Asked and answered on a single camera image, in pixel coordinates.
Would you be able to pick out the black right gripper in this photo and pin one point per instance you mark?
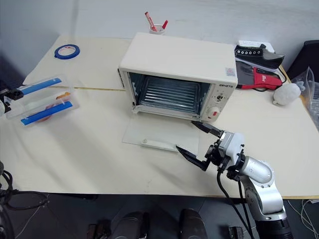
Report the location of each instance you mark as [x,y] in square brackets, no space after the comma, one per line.
[216,153]

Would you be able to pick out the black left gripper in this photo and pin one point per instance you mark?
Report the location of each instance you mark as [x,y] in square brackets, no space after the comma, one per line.
[4,92]

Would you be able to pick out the clear blue-clipped food container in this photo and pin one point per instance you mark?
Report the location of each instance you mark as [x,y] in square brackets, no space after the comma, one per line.
[47,99]

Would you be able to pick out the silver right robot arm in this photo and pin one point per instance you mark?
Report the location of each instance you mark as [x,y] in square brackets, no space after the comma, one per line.
[260,170]

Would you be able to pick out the white red oven timer knob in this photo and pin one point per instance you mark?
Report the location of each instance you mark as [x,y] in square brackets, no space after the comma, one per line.
[214,113]

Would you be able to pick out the red food piece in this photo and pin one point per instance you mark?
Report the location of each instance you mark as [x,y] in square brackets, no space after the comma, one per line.
[47,115]

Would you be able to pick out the glass oven door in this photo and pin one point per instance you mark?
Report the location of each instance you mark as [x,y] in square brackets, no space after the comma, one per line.
[159,132]

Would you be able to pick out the small oven temperature knob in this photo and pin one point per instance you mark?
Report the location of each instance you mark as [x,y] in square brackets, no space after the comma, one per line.
[219,98]

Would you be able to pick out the orange food piece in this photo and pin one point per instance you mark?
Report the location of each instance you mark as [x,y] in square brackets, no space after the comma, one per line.
[64,95]

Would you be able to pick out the metal oven baking tray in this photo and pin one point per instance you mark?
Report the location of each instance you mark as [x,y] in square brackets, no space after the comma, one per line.
[169,95]

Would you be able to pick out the white toaster oven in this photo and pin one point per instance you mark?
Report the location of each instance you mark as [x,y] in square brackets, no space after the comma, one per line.
[174,57]

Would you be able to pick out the blue tape roll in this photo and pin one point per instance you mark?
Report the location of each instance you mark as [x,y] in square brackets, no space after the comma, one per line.
[58,52]

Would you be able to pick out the dark rounded shape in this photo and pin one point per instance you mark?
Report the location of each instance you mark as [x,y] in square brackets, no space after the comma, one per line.
[132,225]
[193,224]

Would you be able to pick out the white crumpled plastic ball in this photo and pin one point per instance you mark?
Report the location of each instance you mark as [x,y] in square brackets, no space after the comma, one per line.
[286,94]

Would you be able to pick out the black lace-up shoe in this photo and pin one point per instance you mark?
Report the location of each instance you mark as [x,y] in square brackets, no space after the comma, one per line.
[261,58]

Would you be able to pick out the white pen cup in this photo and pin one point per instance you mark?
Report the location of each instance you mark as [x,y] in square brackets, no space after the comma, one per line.
[157,31]

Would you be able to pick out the clear plastic bag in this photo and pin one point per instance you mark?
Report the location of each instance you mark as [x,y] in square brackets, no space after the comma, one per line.
[311,99]

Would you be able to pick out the short red marker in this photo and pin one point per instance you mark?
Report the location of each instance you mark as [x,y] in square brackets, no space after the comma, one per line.
[164,24]

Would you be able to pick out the black box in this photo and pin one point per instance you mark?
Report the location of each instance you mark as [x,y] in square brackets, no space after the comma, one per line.
[307,58]

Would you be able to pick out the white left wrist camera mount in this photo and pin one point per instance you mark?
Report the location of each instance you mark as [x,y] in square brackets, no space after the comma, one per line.
[2,109]

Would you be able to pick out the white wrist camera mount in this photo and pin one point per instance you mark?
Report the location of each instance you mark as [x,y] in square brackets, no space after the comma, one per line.
[2,109]
[234,147]

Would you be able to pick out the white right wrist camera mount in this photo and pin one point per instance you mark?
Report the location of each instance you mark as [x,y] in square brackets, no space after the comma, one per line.
[234,147]

